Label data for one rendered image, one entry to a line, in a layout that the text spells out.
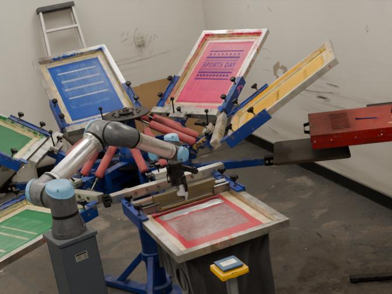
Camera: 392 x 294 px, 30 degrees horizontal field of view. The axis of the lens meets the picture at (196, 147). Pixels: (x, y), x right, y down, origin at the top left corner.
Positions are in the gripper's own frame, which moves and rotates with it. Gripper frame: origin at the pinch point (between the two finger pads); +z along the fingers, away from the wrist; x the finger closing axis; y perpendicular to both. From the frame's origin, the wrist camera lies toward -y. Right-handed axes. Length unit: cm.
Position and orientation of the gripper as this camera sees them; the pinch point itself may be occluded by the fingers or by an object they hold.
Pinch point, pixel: (185, 196)
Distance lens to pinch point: 389.5
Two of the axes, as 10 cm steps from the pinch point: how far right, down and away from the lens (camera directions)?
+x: 3.9, 2.3, -8.9
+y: -9.1, 2.5, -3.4
